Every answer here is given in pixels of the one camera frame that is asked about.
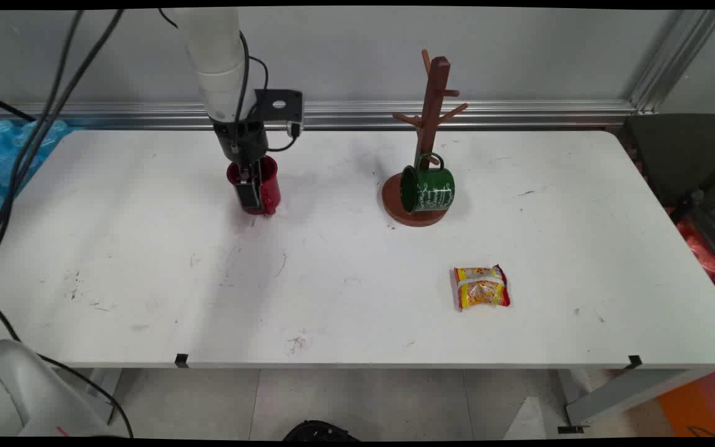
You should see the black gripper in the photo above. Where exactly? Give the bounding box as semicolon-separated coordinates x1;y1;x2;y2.
212;117;269;212

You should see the red enamel mug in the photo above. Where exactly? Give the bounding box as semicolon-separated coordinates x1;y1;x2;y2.
227;155;282;216

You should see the green enamel mug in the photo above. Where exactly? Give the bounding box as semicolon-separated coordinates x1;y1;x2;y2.
400;152;456;214

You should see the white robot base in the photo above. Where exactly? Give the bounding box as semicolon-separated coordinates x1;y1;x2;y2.
0;338;116;438

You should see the brown wooden mug tree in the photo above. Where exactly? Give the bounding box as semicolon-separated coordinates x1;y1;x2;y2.
381;50;469;228

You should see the grey table leg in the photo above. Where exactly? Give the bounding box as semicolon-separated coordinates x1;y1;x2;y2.
53;368;124;426
556;368;715;430

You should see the black round floor object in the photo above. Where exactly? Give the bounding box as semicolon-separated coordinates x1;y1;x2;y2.
283;420;358;441

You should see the yellow red snack packet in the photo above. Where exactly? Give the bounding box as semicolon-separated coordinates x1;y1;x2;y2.
454;264;511;311

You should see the red plastic bag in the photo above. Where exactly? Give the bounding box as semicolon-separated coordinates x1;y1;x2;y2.
665;208;715;292

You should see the orange floor mat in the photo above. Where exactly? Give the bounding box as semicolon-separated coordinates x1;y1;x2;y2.
659;369;715;438

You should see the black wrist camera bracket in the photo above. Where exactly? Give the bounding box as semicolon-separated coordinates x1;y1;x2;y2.
254;89;304;138

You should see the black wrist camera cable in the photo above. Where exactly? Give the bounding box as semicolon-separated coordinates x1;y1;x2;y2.
159;7;300;153

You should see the black hanging cable bundle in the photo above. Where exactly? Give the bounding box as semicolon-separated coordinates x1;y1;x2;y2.
0;9;125;299

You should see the long aluminium frame rail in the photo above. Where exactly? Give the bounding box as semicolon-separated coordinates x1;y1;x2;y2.
0;101;637;131

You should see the slanted aluminium frame post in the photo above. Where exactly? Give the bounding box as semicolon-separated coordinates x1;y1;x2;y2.
627;9;715;114

